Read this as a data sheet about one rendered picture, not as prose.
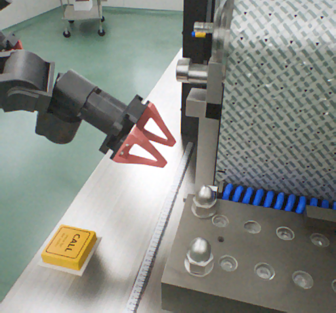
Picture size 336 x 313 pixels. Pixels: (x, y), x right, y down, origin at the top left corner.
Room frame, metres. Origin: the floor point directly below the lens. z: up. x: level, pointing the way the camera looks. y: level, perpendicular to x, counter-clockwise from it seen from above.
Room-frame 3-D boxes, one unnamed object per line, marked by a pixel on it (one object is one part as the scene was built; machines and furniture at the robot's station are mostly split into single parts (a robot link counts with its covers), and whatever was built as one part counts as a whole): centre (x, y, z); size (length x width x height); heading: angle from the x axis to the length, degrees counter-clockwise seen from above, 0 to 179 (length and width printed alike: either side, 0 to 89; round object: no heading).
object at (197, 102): (0.52, -0.06, 1.05); 0.06 x 0.05 x 0.31; 75
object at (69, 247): (0.38, 0.17, 0.91); 0.07 x 0.07 x 0.02; 75
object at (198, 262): (0.26, -0.04, 1.05); 0.04 x 0.04 x 0.04
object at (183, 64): (0.53, -0.03, 1.18); 0.04 x 0.02 x 0.04; 165
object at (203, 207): (0.35, -0.05, 1.05); 0.04 x 0.04 x 0.04
